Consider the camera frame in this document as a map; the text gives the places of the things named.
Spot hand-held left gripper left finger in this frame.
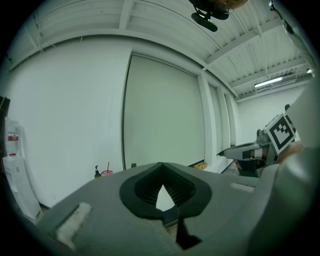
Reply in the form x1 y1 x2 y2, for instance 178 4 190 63
36 161 181 256

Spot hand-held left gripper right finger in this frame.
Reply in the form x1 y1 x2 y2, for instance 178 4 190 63
162 161 259 256

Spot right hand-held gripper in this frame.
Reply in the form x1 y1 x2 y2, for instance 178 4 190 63
216 112 297 176

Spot person's right forearm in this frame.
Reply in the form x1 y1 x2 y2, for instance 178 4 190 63
276 83 320 165

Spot narrow white roller blind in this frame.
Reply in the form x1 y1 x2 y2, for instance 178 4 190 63
207 84 224 161

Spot red cup with straw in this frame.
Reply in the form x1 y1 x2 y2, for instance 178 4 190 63
100 161 114 177

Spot person's light grey shirt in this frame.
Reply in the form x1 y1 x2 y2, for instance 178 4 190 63
249 0 320 256

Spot long ceiling light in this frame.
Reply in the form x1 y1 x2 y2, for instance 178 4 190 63
253 76 284 89

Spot large white roller blind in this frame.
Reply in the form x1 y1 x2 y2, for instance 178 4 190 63
121 51 206 171

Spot white water dispenser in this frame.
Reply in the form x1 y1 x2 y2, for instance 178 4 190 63
1 116 42 221

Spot thin-framed glasses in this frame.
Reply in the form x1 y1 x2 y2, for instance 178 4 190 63
216 3 235 15

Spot person's head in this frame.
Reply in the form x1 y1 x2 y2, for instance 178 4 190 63
214 0 251 15

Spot black rack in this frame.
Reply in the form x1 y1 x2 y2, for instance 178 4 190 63
0 95 12 119

